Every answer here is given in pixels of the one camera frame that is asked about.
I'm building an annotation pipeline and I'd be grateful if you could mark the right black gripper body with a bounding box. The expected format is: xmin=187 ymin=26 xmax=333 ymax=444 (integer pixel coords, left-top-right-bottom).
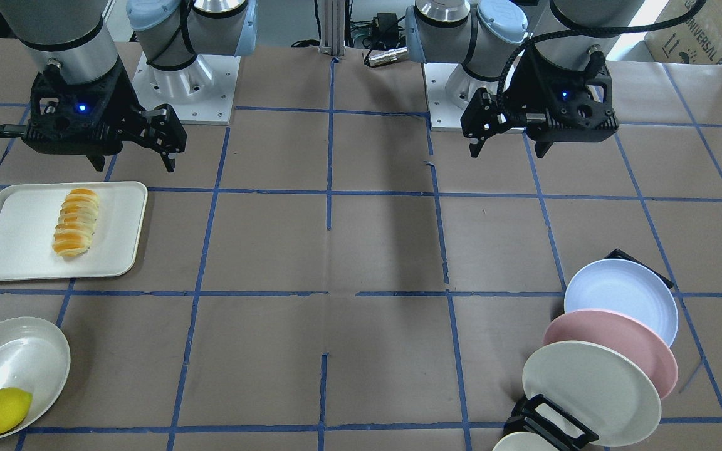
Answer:
xmin=22 ymin=61 xmax=149 ymax=156

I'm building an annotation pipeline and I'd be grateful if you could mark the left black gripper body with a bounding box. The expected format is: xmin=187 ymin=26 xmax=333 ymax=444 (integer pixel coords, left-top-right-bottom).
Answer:
xmin=522 ymin=49 xmax=619 ymax=148

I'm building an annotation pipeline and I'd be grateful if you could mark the blue plate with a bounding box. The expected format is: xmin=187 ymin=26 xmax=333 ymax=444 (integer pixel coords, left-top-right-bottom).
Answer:
xmin=564 ymin=259 xmax=679 ymax=346

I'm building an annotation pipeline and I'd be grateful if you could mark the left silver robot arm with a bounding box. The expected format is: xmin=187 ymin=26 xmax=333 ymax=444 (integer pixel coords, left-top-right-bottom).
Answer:
xmin=404 ymin=1 xmax=642 ymax=157

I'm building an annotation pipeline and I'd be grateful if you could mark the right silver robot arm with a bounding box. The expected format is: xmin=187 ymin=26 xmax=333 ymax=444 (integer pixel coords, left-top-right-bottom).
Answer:
xmin=0 ymin=1 xmax=257 ymax=172

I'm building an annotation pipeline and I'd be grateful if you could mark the pink plate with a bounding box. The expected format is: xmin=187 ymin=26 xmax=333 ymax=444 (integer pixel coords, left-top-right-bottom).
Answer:
xmin=543 ymin=309 xmax=679 ymax=399

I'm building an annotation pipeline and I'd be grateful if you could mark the cream plate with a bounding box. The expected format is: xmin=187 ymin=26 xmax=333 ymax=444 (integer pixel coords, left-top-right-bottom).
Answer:
xmin=522 ymin=341 xmax=661 ymax=447

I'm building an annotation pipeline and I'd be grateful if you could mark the white rectangular tray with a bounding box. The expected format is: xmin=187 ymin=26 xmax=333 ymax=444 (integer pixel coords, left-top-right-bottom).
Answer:
xmin=0 ymin=182 xmax=148 ymax=281

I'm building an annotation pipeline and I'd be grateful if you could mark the cardboard box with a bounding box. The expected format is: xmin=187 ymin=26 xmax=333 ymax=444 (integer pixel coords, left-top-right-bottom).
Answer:
xmin=644 ymin=1 xmax=722 ymax=64

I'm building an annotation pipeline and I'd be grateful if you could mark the white oval bowl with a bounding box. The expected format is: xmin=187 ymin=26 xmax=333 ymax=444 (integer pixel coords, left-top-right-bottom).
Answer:
xmin=0 ymin=317 xmax=71 ymax=438

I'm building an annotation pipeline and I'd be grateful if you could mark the small cream bowl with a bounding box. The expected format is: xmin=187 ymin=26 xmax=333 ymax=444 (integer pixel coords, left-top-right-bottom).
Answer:
xmin=492 ymin=432 xmax=558 ymax=451

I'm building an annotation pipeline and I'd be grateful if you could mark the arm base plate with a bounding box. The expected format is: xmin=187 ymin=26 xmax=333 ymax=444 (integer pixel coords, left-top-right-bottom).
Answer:
xmin=132 ymin=55 xmax=241 ymax=125
xmin=423 ymin=63 xmax=498 ymax=132

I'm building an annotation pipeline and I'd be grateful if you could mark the aluminium frame post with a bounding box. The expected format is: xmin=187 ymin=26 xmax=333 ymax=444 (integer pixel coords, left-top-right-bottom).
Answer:
xmin=317 ymin=1 xmax=350 ymax=59

